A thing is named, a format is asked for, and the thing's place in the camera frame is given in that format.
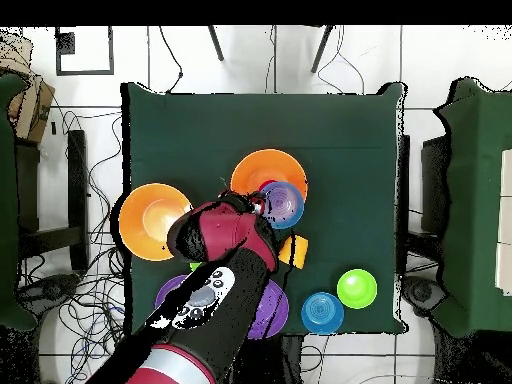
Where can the red plastic cup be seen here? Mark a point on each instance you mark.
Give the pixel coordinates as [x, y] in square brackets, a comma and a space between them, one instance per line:
[267, 184]

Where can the small blue plastic bowl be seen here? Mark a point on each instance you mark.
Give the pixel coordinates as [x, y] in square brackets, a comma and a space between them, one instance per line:
[284, 206]
[322, 313]

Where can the large orange plastic bowl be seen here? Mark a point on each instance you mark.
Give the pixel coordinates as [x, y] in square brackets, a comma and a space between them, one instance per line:
[256, 168]
[140, 224]

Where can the orange plastic cup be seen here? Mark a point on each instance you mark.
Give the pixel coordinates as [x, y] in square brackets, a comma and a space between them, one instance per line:
[298, 250]

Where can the medium green plastic bowl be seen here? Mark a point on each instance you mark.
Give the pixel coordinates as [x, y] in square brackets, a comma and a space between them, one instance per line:
[195, 266]

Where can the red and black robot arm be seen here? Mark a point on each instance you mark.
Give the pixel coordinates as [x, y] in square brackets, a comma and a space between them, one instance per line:
[224, 296]

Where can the dark green tablecloth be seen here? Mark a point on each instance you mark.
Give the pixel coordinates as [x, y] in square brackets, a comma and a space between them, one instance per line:
[260, 128]

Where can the purple plastic bowl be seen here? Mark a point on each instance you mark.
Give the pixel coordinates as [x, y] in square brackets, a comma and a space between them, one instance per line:
[168, 288]
[276, 312]

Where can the small green plastic bowl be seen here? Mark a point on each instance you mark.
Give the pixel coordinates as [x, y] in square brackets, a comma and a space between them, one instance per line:
[356, 288]

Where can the black tripod leg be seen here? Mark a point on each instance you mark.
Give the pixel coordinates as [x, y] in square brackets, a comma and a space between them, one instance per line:
[216, 44]
[321, 50]

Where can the green cloth side table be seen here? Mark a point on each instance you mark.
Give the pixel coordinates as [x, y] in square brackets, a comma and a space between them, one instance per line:
[476, 200]
[8, 200]

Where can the cardboard box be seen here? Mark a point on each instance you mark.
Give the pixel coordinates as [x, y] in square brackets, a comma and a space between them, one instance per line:
[32, 104]

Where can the white boxes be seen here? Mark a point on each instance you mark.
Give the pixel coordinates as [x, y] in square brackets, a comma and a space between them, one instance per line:
[504, 220]

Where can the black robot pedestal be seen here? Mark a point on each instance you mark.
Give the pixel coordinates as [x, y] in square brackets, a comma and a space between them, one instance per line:
[290, 360]

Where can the black bench frame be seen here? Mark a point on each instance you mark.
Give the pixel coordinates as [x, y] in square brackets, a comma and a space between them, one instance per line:
[76, 180]

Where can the black floor frame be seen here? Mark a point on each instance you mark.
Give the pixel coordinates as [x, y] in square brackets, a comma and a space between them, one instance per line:
[84, 72]

